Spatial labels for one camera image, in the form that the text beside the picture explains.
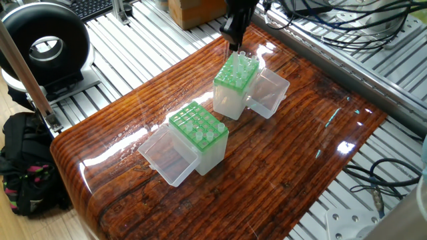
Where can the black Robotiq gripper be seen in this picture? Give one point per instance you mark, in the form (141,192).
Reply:
(241,6)

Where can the clear green-rack pipette tip box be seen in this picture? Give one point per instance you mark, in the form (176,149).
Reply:
(228,100)
(210,156)

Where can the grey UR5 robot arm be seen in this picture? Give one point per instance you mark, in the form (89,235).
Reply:
(387,10)

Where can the brown cardboard box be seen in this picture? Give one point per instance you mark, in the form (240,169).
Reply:
(197,12)

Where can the black keyboard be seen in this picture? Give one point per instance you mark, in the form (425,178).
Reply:
(90,6)

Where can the brown wooden pole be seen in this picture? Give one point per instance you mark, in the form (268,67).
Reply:
(27,78)

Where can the black backpack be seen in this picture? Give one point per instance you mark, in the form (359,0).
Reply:
(27,153)

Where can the silver robot mount plate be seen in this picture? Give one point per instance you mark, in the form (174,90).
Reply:
(353,226)

